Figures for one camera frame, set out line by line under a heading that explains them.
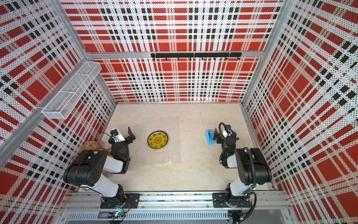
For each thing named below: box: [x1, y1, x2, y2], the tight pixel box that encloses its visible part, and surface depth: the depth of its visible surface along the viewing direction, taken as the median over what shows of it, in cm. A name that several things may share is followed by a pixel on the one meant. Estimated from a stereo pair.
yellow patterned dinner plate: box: [147, 130, 169, 150], surface depth 100 cm
